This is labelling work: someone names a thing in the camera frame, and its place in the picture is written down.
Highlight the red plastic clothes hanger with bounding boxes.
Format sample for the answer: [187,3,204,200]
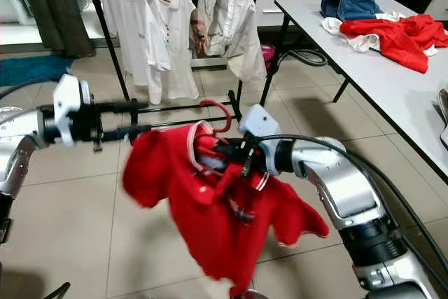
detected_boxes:
[195,99,235,168]

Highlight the red polo shirt white trim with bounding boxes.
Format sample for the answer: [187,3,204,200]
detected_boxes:
[122,123,331,298]

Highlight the teal floor mat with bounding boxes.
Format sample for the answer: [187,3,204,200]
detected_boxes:
[0,57,75,91]

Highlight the white buttoned polo shirt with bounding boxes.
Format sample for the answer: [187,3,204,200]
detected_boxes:
[139,0,201,102]

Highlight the pink appliance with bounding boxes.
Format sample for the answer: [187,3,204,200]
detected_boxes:
[260,43,277,65]

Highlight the dark brown curtain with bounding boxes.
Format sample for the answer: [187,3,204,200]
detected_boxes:
[10,0,96,59]

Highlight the beige checked shirt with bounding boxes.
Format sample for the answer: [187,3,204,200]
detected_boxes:
[196,0,269,84]

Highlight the grey robot foot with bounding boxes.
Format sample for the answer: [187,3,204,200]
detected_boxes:
[230,289,268,299]

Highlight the white table black legs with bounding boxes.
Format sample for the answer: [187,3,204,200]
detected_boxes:
[273,0,448,189]

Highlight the white crumpled shirt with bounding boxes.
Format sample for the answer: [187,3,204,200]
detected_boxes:
[322,12,403,53]

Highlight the plain red shirt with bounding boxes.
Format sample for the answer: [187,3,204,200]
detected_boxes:
[339,13,448,75]

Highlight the blue jeans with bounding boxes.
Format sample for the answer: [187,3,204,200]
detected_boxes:
[320,0,386,22]

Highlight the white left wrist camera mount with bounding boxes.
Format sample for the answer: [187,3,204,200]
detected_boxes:
[53,73,93,148]

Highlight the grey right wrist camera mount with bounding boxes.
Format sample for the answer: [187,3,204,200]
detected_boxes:
[238,104,282,175]

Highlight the black clothes rack silver rail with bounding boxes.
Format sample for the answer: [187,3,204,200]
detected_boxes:
[82,0,291,123]

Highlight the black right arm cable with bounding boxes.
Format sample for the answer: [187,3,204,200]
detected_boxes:
[260,134,448,293]

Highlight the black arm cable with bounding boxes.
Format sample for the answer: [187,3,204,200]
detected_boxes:
[0,76,60,100]
[260,134,448,293]

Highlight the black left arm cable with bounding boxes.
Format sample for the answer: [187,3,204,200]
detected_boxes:
[0,76,60,100]

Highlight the black floor hose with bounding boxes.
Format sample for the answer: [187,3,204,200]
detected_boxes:
[280,46,328,69]

